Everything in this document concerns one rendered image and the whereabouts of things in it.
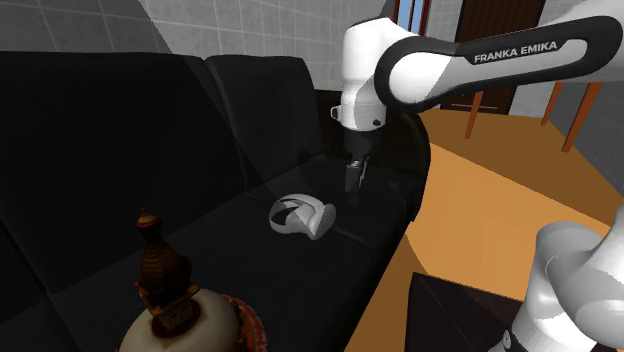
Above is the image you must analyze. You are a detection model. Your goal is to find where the dark brown door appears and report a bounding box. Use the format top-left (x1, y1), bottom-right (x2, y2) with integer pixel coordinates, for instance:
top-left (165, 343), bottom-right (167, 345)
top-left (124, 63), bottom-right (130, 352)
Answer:
top-left (440, 0), bottom-right (548, 116)

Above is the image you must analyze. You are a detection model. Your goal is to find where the white headset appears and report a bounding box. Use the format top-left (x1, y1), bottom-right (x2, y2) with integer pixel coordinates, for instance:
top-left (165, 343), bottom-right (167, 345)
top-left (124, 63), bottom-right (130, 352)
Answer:
top-left (268, 192), bottom-right (338, 242)

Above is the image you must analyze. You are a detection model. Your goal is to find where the window with red frame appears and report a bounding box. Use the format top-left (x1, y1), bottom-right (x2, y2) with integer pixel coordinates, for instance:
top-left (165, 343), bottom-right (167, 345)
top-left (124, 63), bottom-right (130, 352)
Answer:
top-left (391, 0), bottom-right (433, 37)

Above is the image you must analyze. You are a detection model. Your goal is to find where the brown and white stupa figure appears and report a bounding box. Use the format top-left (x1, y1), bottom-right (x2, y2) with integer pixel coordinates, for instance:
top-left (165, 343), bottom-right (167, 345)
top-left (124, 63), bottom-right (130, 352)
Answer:
top-left (115, 206), bottom-right (269, 352)

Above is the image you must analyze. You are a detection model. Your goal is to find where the black sofa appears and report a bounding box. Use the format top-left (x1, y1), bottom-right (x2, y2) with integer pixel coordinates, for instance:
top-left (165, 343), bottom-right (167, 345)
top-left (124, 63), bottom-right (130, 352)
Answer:
top-left (0, 50), bottom-right (433, 352)

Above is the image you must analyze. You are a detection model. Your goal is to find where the wooden table with orange legs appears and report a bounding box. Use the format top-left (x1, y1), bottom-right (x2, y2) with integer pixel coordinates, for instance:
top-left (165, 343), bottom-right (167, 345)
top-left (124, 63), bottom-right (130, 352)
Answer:
top-left (463, 80), bottom-right (605, 154)

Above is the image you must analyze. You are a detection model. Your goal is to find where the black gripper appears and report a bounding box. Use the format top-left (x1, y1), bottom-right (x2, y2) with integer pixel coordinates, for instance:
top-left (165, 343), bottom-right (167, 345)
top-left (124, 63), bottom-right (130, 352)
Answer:
top-left (342, 126), bottom-right (382, 207)

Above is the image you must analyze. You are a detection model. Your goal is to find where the dark robot stand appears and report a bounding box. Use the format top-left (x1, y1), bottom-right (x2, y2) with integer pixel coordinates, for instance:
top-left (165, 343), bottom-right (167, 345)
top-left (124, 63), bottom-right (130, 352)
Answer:
top-left (403, 271), bottom-right (526, 352)

